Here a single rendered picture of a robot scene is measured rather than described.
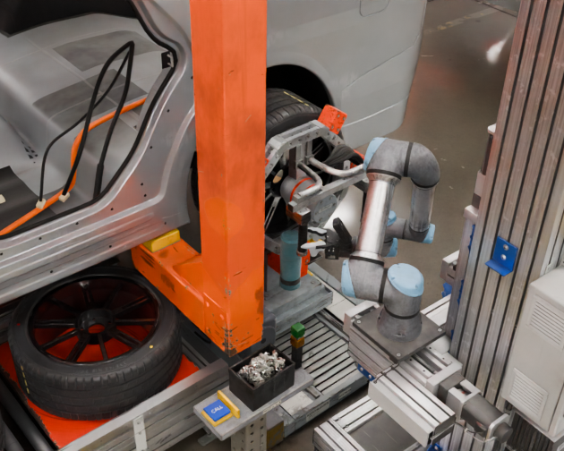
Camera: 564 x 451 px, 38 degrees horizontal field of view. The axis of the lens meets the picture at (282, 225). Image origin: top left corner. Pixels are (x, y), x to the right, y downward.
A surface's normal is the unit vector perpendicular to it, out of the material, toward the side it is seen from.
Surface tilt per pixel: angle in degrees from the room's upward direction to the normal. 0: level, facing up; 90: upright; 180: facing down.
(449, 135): 0
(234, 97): 90
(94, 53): 1
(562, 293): 0
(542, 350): 90
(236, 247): 90
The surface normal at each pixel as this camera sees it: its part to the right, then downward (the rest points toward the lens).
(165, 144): 0.64, 0.47
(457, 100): 0.02, -0.80
